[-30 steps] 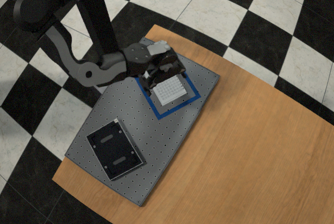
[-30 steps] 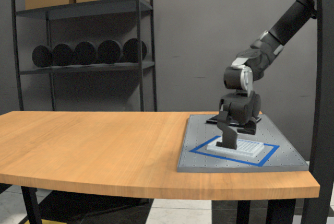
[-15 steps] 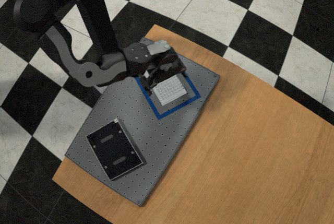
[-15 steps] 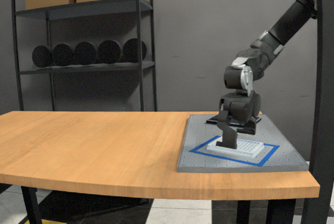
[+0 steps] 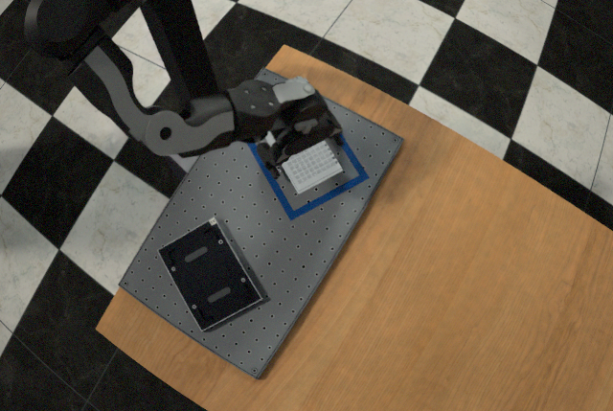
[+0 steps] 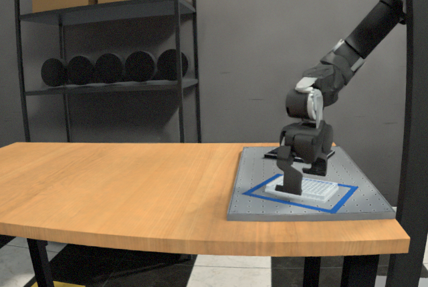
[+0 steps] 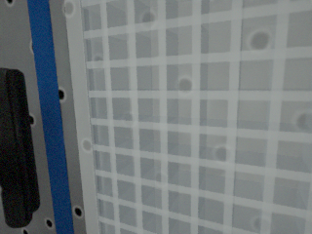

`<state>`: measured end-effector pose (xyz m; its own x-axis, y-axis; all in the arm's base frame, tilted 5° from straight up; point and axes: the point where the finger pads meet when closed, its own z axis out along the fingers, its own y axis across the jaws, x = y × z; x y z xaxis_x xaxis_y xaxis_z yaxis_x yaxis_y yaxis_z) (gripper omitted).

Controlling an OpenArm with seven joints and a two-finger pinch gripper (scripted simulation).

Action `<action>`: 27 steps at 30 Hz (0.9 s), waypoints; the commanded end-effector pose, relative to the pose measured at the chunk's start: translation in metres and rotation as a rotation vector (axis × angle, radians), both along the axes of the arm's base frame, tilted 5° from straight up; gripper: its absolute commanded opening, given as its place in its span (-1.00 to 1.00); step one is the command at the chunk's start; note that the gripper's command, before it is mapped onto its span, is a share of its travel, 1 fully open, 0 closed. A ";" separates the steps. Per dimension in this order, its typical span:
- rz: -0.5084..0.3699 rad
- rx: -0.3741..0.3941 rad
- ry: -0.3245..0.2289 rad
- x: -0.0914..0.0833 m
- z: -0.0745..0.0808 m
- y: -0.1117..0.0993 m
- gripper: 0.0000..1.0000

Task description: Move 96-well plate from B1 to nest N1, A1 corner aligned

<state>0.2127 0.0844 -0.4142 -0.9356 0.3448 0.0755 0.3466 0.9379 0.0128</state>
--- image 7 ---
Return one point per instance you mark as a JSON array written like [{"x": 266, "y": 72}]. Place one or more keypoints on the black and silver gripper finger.
[{"x": 18, "y": 176}]

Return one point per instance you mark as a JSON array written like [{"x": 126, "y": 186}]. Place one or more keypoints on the grey perforated base plate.
[{"x": 16, "y": 52}]

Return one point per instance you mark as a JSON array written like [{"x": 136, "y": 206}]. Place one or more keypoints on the blue rectangular tape outline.
[{"x": 48, "y": 88}]

